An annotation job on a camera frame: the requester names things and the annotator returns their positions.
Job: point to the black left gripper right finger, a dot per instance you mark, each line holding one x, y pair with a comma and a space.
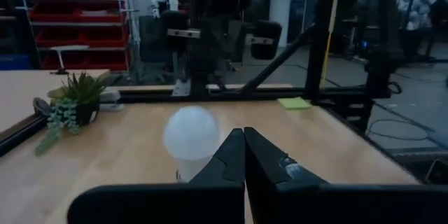
350, 204

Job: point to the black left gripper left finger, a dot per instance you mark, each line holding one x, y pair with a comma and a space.
157, 204

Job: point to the white lightbulb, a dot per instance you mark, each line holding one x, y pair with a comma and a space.
190, 133

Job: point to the green sticky note pad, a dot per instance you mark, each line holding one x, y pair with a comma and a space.
294, 103

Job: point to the potted green plant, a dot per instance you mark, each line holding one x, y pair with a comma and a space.
80, 94

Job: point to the black stand pole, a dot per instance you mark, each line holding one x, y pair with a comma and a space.
385, 59

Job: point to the grey rounded small object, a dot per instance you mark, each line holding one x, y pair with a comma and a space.
41, 106

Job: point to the long wooden background table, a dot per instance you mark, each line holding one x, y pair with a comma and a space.
35, 87

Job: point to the white small stand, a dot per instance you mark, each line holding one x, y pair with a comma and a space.
68, 48

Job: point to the blue storage bin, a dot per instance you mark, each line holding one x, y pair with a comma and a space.
14, 62

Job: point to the person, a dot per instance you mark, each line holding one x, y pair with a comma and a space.
416, 7

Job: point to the red storage bin rack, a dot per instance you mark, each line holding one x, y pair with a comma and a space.
70, 7

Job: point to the black aluminium rig frame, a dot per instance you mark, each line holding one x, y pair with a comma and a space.
320, 24

